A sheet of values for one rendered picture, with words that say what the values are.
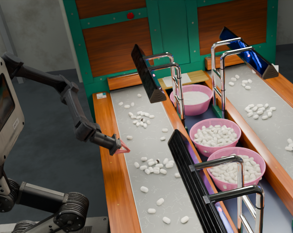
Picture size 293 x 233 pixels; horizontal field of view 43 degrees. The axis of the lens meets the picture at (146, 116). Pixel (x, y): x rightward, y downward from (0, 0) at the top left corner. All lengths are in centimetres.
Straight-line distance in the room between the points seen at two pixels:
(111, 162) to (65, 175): 130
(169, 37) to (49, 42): 248
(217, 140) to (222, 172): 25
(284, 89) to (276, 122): 33
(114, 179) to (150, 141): 35
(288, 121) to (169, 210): 87
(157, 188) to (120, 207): 20
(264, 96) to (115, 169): 103
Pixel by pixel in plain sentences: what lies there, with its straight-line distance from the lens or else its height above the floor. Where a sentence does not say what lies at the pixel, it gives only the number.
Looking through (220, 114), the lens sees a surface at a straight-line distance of 224.
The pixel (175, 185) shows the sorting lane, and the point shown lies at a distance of 174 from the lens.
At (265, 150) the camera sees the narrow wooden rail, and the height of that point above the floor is 76.
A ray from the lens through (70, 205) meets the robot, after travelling 169.
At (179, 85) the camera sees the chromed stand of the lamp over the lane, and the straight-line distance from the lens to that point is 201.
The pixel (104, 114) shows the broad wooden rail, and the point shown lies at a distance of 229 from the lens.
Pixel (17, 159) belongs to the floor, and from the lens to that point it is 355.
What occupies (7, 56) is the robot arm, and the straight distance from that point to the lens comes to 178.
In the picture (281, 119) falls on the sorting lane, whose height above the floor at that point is 74.
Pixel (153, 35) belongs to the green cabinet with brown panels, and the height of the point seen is 108.
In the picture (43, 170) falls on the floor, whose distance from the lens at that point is 329.
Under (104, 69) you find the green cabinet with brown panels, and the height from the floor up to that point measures 91.
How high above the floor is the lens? 192
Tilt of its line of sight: 32 degrees down
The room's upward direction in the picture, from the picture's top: 9 degrees counter-clockwise
